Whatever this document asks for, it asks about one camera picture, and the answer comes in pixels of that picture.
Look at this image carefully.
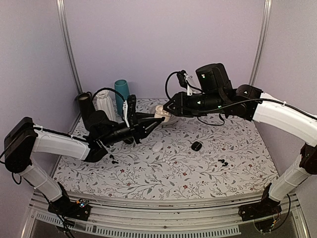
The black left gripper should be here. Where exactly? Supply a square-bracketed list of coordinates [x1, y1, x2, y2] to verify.
[101, 112, 162, 147]

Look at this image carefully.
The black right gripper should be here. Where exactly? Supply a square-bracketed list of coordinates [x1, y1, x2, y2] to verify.
[162, 91, 225, 118]

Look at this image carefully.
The small white case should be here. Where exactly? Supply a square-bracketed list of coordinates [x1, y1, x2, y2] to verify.
[154, 105, 173, 125]

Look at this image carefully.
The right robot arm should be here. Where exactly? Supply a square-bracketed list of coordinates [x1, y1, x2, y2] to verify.
[163, 63, 317, 216]

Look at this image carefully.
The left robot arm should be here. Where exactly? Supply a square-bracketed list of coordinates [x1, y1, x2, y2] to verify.
[1, 110, 164, 215]

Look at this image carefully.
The black earbud case left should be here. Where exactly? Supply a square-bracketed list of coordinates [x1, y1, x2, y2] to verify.
[123, 138, 134, 144]

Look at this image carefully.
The black earbud case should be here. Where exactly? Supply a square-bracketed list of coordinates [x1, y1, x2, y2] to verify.
[123, 138, 134, 144]
[191, 141, 203, 152]

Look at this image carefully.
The white oval earbud case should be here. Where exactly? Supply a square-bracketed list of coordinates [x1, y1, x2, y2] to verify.
[152, 141, 163, 153]

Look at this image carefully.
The black earbud case right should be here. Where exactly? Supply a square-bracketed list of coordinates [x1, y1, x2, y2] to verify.
[191, 141, 203, 152]

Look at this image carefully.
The white ribbed plate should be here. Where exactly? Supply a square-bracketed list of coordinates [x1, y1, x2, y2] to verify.
[161, 116, 178, 125]

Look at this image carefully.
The teal vase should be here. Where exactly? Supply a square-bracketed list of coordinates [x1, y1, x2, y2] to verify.
[114, 79, 130, 116]

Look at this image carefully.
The white ribbed vase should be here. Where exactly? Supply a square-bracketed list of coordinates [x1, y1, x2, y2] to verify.
[96, 90, 116, 121]

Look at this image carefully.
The floral table mat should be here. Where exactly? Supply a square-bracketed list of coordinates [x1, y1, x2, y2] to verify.
[53, 115, 278, 200]

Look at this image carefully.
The black cylinder vase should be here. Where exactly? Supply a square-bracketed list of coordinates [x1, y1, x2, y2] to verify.
[76, 92, 96, 124]

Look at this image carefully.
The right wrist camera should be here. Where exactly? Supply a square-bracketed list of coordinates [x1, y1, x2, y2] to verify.
[176, 70, 196, 96]

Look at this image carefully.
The left camera cable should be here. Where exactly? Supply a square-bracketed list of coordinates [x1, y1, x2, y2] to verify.
[92, 88, 128, 107]

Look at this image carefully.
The camera cable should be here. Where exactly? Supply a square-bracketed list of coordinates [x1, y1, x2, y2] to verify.
[92, 88, 128, 107]
[164, 71, 317, 126]

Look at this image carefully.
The front aluminium rail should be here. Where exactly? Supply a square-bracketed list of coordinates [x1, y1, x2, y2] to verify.
[23, 192, 305, 238]

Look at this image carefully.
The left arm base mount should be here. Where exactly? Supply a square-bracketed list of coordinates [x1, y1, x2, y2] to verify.
[48, 197, 92, 221]

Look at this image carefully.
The right camera cable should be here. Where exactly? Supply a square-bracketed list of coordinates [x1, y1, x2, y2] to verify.
[164, 71, 317, 126]

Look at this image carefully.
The left aluminium post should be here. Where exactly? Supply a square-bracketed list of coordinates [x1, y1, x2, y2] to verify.
[55, 0, 83, 94]

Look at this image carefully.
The aluminium post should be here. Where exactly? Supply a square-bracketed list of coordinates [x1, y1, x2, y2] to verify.
[249, 0, 272, 86]
[55, 0, 83, 94]

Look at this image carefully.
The right aluminium post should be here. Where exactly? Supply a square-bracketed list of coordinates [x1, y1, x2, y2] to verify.
[249, 0, 272, 86]

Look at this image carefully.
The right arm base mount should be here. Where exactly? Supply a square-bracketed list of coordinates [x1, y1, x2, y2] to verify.
[238, 199, 282, 221]

